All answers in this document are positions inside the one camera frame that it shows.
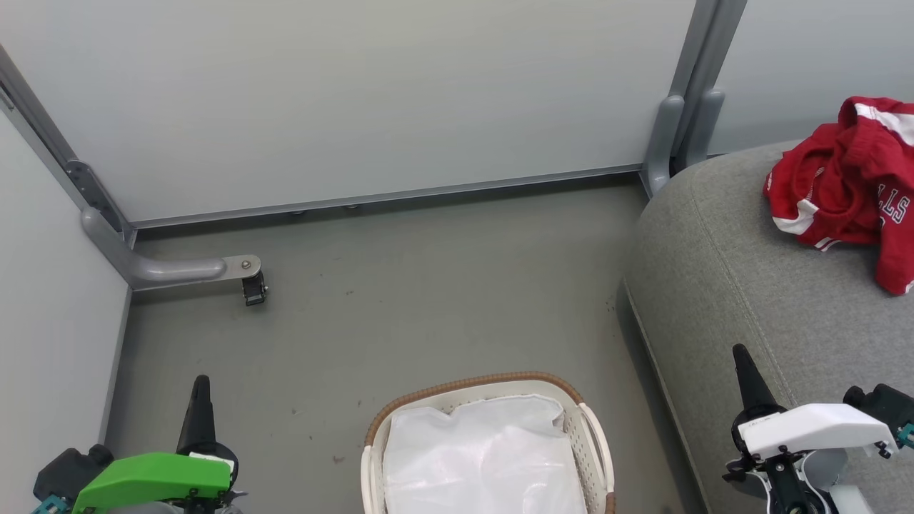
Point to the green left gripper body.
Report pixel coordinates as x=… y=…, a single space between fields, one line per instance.
x=153 y=478

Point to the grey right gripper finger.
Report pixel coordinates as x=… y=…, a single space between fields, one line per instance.
x=753 y=389

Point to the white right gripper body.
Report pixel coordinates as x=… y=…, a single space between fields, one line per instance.
x=814 y=427

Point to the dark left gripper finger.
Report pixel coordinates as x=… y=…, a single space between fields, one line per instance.
x=198 y=417

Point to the red clothing item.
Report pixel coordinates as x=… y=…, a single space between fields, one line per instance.
x=850 y=185

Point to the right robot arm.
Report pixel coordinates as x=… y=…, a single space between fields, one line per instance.
x=889 y=407

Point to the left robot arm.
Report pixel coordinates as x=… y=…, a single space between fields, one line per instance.
x=71 y=471

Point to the white laundry basket brown rim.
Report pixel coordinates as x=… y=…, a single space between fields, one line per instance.
x=593 y=442

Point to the grey fabric sofa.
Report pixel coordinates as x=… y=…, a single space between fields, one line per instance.
x=728 y=285

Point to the black caster wheel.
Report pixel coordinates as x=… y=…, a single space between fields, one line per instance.
x=254 y=289

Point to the grey partition foot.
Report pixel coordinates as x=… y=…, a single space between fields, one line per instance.
x=164 y=269

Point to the white plastic bag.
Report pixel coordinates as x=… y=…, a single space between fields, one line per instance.
x=485 y=457

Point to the grey partition bottom rail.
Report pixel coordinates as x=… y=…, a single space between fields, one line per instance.
x=114 y=357
x=385 y=196

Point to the grey partition corner post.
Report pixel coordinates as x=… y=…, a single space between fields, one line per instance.
x=64 y=160

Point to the grey partition post with feet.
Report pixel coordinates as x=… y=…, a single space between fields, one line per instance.
x=685 y=107

